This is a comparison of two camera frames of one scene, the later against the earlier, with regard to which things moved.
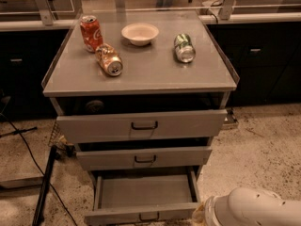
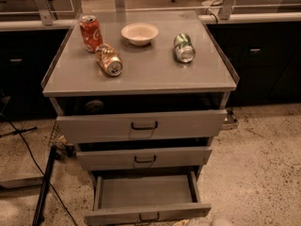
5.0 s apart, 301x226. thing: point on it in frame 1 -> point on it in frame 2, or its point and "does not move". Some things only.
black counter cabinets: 264,57 does not move
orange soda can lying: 109,59 does not move
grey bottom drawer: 144,198 does not move
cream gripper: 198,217 -> 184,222
